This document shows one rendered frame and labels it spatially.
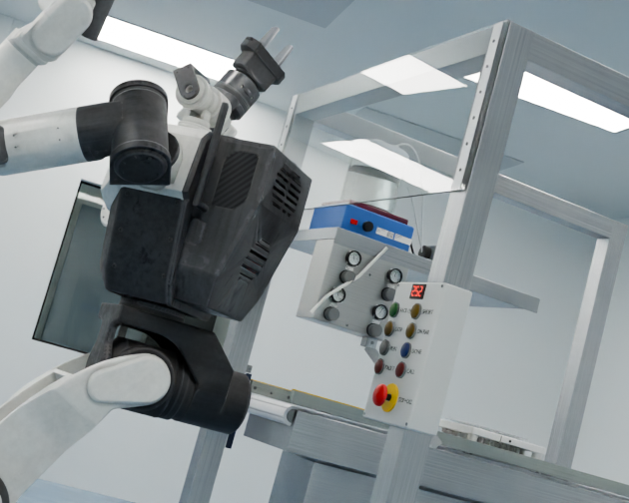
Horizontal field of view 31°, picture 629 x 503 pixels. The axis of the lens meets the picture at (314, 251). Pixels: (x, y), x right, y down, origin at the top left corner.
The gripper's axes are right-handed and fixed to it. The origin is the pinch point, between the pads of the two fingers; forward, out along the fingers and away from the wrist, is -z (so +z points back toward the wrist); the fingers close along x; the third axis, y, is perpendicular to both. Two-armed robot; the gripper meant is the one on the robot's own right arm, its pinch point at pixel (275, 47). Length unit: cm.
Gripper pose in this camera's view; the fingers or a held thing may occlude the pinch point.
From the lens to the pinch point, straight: 245.9
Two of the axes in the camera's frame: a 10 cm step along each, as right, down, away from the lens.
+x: -5.5, -6.3, -5.4
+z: -6.0, 7.6, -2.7
